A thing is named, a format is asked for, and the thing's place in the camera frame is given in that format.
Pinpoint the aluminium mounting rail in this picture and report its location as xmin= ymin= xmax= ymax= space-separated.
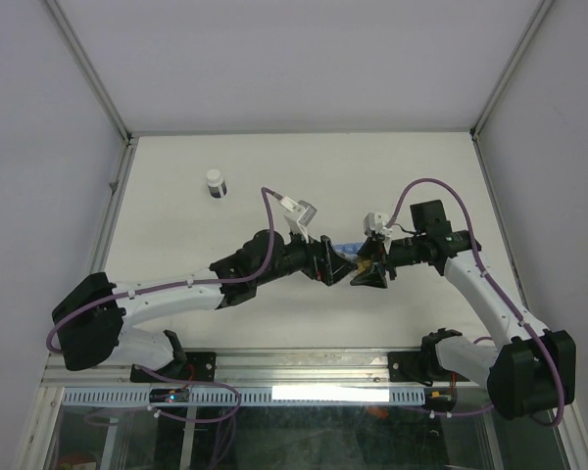
xmin=43 ymin=346 xmax=567 ymax=388

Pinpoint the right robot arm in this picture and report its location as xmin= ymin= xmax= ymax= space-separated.
xmin=351 ymin=200 xmax=576 ymax=420

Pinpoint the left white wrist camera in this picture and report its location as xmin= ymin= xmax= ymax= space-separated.
xmin=279 ymin=196 xmax=318 ymax=243

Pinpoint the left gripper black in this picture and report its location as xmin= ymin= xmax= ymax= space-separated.
xmin=255 ymin=223 xmax=358 ymax=288

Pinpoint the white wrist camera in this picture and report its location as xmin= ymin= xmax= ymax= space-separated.
xmin=279 ymin=196 xmax=318 ymax=243
xmin=364 ymin=212 xmax=392 ymax=238

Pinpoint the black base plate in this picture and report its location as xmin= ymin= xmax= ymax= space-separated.
xmin=129 ymin=351 xmax=217 ymax=383
xmin=386 ymin=351 xmax=429 ymax=385

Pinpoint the white cap pill bottle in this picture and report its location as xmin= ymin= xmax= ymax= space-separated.
xmin=206 ymin=168 xmax=227 ymax=199

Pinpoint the blue weekly pill organizer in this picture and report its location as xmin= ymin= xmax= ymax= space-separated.
xmin=333 ymin=242 xmax=364 ymax=259

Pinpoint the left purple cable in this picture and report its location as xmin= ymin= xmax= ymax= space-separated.
xmin=46 ymin=186 xmax=288 ymax=422

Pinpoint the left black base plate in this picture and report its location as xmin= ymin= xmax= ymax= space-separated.
xmin=129 ymin=351 xmax=217 ymax=383

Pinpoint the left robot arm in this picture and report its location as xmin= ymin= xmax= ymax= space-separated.
xmin=49 ymin=230 xmax=357 ymax=381

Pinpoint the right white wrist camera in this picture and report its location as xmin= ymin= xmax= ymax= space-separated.
xmin=364 ymin=212 xmax=392 ymax=238

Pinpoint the amber pill bottle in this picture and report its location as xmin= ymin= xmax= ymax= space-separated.
xmin=357 ymin=259 xmax=372 ymax=273

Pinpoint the slotted grey cable duct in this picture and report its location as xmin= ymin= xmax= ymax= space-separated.
xmin=63 ymin=385 xmax=425 ymax=407

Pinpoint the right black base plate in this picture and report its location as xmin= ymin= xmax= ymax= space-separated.
xmin=386 ymin=351 xmax=429 ymax=385

